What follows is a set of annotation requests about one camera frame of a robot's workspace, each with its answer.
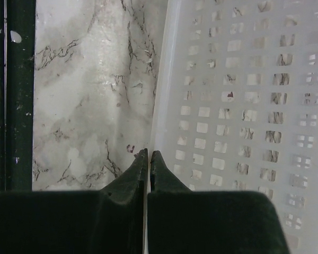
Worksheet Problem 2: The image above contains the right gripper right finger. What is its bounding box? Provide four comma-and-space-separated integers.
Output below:
147, 151, 289, 253

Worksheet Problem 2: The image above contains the white perforated plastic basket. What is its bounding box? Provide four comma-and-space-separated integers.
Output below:
149, 1, 318, 253

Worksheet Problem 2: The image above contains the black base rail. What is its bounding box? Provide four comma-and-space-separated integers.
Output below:
0, 1, 36, 191

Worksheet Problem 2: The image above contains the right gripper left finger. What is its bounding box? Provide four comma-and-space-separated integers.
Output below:
0, 149, 148, 253

